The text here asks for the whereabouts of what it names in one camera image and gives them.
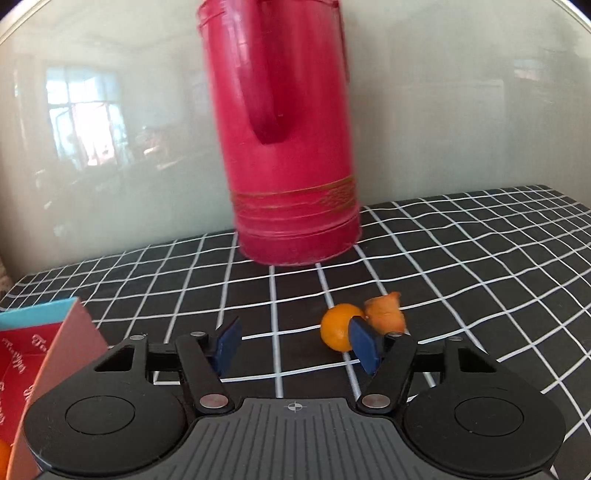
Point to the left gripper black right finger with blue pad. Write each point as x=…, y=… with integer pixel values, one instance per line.
x=388, y=359

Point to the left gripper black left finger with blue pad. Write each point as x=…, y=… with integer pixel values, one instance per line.
x=203, y=359

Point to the orange peel piece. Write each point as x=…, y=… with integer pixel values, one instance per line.
x=384, y=313

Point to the small orange tangerine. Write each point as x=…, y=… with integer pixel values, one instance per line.
x=334, y=327

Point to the black white grid tablecloth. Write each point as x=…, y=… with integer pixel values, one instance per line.
x=507, y=269

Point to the red paper tray box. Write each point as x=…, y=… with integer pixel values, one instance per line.
x=41, y=346

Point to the red thermos jug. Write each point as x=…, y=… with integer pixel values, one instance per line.
x=279, y=81

